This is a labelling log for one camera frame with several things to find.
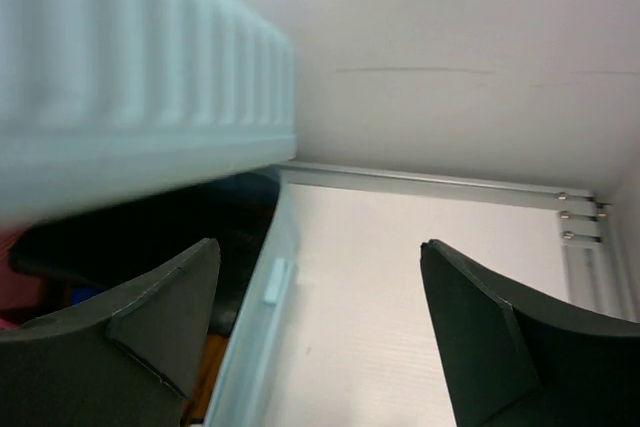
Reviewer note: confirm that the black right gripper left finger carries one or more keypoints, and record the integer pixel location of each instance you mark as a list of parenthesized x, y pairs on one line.
[(126, 357)]

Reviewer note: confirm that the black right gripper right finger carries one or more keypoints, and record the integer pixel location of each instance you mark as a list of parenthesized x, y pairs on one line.
[(515, 356)]

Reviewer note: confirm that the brown trousers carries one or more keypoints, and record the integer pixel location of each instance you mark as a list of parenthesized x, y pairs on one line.
[(196, 407)]

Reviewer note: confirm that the dark blue cloth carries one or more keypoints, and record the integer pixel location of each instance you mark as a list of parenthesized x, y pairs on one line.
[(80, 294)]

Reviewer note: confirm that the pink cosmetic case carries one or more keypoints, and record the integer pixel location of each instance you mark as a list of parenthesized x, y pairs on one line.
[(23, 297)]

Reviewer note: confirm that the light blue suitcase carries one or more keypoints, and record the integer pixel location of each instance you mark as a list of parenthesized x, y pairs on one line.
[(133, 129)]

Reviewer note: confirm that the aluminium table frame rail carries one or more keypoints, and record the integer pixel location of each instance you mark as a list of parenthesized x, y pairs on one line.
[(561, 241)]

